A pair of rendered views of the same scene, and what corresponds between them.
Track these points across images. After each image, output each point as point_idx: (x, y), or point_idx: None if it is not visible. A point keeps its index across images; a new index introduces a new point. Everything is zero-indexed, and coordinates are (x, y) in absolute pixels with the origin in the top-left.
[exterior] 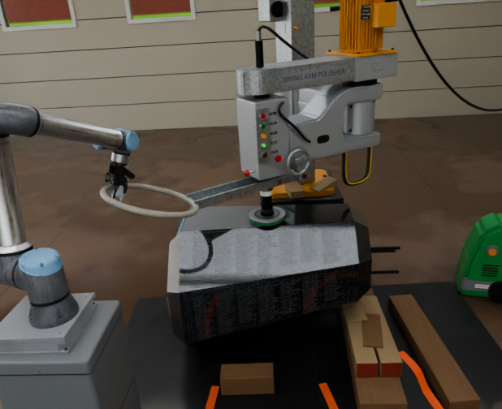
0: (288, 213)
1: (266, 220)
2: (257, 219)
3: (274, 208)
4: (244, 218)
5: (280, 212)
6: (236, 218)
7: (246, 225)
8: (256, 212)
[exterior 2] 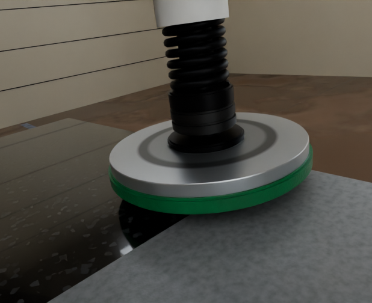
0: (82, 183)
1: (261, 116)
2: (288, 125)
3: (137, 149)
4: (304, 242)
5: (155, 131)
6: (361, 270)
7: (334, 189)
8: (238, 158)
